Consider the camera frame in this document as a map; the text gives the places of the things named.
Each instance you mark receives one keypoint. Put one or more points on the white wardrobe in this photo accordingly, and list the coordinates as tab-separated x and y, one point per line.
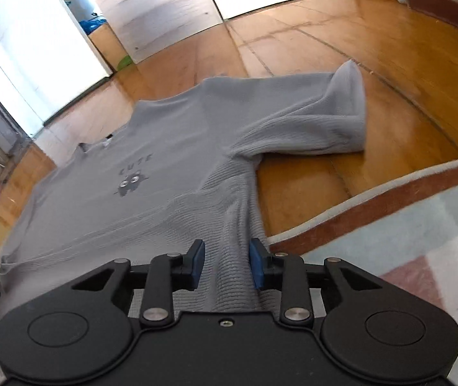
32	48

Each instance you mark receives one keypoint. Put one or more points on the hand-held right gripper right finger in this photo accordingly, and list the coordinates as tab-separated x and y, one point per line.
257	265

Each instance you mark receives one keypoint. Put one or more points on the white tall cabinet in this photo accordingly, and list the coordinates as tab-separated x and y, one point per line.
152	16

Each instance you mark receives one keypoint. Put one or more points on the blue plastic bag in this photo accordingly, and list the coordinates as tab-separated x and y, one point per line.
92	25

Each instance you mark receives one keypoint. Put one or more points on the checked rug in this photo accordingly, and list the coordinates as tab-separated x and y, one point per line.
393	241

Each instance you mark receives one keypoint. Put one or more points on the cardboard box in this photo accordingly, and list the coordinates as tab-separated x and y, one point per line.
110	46

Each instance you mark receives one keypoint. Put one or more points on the grey knit sweater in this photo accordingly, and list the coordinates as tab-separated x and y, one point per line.
180	128

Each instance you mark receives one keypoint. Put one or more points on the small green item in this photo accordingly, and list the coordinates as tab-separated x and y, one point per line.
124	62

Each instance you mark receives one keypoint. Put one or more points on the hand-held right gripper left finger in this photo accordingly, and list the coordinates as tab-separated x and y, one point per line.
198	265

